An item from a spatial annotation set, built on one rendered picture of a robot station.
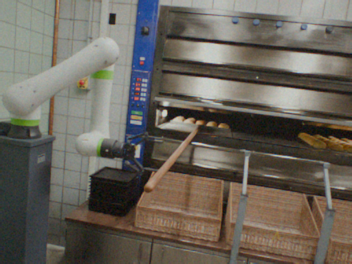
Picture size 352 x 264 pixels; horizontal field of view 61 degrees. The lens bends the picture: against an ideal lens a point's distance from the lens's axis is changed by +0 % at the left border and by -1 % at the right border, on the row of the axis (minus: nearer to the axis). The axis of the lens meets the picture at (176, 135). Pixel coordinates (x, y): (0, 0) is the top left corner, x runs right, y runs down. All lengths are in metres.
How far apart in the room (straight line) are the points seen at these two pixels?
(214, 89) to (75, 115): 1.15
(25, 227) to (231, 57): 1.69
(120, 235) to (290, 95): 1.54
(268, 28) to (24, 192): 1.87
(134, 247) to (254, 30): 1.72
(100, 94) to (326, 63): 1.60
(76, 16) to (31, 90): 1.40
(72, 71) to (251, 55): 1.40
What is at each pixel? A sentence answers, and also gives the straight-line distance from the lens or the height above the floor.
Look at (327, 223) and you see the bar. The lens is 1.94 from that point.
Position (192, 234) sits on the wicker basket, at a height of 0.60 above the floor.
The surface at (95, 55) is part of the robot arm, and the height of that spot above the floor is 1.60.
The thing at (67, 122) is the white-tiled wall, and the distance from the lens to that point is 2.66.
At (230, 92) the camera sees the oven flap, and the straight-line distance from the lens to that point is 2.31.
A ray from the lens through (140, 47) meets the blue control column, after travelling 2.40.
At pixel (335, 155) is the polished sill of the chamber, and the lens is 2.48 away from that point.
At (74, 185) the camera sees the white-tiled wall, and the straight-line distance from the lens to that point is 2.75.
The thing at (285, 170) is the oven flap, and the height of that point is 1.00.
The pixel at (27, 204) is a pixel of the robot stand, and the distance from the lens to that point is 1.57.
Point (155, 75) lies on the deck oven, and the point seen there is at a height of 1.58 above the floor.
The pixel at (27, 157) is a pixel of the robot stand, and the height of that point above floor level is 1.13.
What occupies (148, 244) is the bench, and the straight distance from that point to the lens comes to 2.07.
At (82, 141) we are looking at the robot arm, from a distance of 1.43.
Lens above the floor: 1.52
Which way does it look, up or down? 9 degrees down
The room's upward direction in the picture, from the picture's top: 7 degrees clockwise
